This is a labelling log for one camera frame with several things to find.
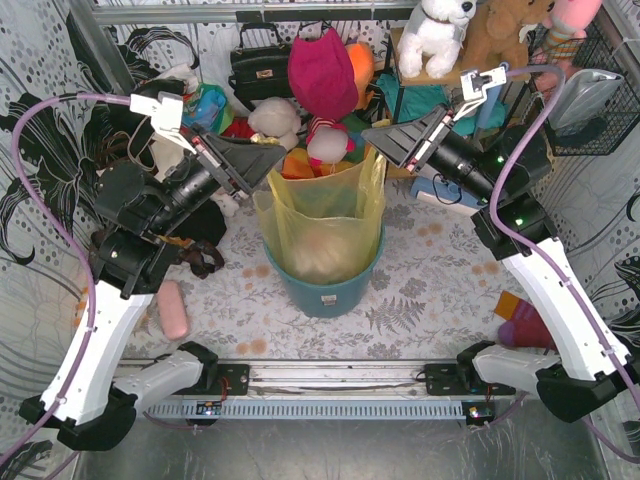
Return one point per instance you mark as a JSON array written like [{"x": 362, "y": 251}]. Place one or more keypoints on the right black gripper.
[{"x": 421, "y": 145}]

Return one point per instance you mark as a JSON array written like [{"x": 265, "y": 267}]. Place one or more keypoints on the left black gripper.
[{"x": 215, "y": 163}]

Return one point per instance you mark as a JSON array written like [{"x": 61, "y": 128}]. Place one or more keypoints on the yellow trash bag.
[{"x": 324, "y": 230}]

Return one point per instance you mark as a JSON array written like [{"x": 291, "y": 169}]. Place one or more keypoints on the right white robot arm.
[{"x": 591, "y": 366}]

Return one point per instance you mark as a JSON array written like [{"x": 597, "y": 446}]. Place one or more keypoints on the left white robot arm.
[{"x": 91, "y": 409}]

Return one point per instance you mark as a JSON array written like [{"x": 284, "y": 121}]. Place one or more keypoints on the cream tote bag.
[{"x": 152, "y": 152}]

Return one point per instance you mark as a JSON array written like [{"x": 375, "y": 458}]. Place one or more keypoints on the magenta cloth bag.
[{"x": 321, "y": 76}]

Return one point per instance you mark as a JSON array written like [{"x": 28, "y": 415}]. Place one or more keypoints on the teal trash bin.
[{"x": 332, "y": 300}]

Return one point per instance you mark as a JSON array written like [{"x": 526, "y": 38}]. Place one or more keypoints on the red cloth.
[{"x": 239, "y": 128}]

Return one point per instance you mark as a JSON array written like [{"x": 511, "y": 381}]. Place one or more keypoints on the teal folded cloth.
[{"x": 420, "y": 100}]

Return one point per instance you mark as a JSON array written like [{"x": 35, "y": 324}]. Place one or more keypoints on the rainbow striped cloth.
[{"x": 296, "y": 165}]

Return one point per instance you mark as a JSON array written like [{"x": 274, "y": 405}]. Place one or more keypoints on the white sheep plush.
[{"x": 277, "y": 117}]

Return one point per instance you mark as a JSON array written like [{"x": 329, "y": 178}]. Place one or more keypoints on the blue lint roller mop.
[{"x": 431, "y": 187}]

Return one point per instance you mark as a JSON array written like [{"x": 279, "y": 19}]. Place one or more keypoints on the colourful scarf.
[{"x": 209, "y": 108}]

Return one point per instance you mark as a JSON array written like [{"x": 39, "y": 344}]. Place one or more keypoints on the pink white doll plush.
[{"x": 327, "y": 142}]

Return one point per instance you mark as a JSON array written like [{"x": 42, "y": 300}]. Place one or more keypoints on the black handbag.
[{"x": 260, "y": 73}]

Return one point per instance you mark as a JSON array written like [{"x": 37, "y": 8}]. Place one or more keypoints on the orange plush toy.
[{"x": 362, "y": 60}]

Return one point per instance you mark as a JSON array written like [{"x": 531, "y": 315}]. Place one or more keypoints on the white dog plush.
[{"x": 433, "y": 36}]

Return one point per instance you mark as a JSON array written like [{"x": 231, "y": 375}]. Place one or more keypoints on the black hat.
[{"x": 154, "y": 87}]

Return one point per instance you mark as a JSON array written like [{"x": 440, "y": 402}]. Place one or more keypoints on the floral table mat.
[{"x": 432, "y": 293}]

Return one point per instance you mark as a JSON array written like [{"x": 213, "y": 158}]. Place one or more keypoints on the brown teddy bear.
[{"x": 493, "y": 34}]

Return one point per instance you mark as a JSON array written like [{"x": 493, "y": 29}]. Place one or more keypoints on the silver pouch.
[{"x": 584, "y": 95}]

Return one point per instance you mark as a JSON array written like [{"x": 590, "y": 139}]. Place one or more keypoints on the pink plush toy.
[{"x": 566, "y": 31}]

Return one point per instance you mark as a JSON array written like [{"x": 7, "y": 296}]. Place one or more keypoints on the purple orange sock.
[{"x": 523, "y": 325}]

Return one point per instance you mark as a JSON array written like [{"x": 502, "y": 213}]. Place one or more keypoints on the orange checkered towel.
[{"x": 79, "y": 311}]

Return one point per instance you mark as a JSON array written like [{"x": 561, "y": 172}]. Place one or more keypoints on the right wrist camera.
[{"x": 480, "y": 91}]

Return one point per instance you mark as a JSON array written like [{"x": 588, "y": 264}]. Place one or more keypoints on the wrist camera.
[
  {"x": 480, "y": 91},
  {"x": 165, "y": 113}
]

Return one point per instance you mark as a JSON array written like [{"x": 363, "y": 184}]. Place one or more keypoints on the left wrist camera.
[{"x": 165, "y": 113}]

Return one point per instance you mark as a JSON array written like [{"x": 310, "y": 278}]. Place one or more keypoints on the black wire basket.
[{"x": 604, "y": 132}]

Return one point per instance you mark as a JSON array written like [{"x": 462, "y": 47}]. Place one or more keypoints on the metal base rail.
[{"x": 335, "y": 390}]

